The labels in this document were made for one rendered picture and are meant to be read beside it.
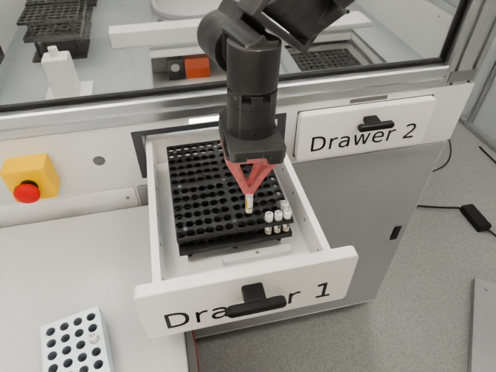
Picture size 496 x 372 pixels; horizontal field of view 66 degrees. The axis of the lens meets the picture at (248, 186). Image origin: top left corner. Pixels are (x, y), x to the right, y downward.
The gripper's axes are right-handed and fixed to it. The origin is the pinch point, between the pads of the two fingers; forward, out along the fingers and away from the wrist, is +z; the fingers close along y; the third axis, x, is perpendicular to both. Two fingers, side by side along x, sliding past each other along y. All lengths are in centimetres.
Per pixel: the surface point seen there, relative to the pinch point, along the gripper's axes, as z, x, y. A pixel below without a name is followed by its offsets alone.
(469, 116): 75, 160, -131
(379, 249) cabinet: 54, 48, -28
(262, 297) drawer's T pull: 7.6, -0.3, 12.5
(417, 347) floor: 94, 67, -15
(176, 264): 14.8, -10.9, -0.2
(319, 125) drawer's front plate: 5.2, 18.7, -22.3
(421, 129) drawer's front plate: 8.7, 42.5, -23.4
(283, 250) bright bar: 12.9, 5.8, 1.3
